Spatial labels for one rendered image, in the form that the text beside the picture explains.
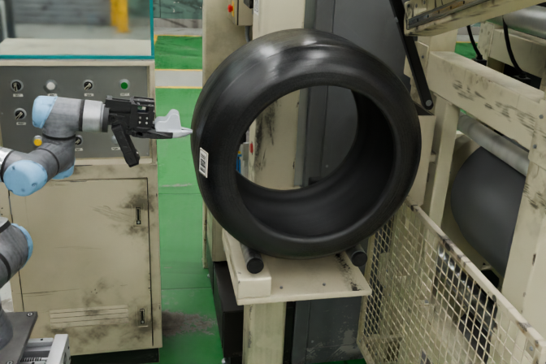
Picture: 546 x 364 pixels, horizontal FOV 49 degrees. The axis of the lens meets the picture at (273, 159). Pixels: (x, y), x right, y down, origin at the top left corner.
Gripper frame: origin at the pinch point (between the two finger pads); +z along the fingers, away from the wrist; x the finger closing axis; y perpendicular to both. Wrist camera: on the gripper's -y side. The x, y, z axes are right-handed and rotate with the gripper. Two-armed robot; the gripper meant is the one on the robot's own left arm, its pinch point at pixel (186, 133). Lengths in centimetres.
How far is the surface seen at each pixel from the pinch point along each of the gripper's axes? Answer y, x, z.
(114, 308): -95, 63, -13
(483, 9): 41, -20, 58
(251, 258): -28.7, -9.4, 19.2
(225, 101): 11.6, -9.2, 6.9
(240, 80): 16.9, -8.4, 9.6
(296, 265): -38, 4, 36
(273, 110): 0.7, 26.7, 27.1
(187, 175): -120, 261, 30
